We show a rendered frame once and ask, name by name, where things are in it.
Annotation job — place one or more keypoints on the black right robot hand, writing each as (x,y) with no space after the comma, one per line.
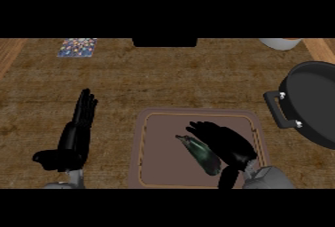
(230,142)

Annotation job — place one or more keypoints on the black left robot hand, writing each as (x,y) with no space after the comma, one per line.
(75,139)

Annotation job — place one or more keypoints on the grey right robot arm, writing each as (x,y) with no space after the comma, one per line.
(266,177)

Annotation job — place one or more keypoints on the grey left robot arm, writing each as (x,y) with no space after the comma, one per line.
(70,179)

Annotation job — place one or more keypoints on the brown square tray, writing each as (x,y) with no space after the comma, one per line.
(199,147)

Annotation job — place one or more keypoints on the dark purple eggplant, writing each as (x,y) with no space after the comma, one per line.
(203,155)

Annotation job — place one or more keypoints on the colourful patterned flat packet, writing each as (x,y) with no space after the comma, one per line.
(78,47)

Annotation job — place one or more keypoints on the white round container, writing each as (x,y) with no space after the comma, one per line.
(280,43)

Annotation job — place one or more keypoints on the black rectangular appliance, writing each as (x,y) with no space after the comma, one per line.
(165,42)

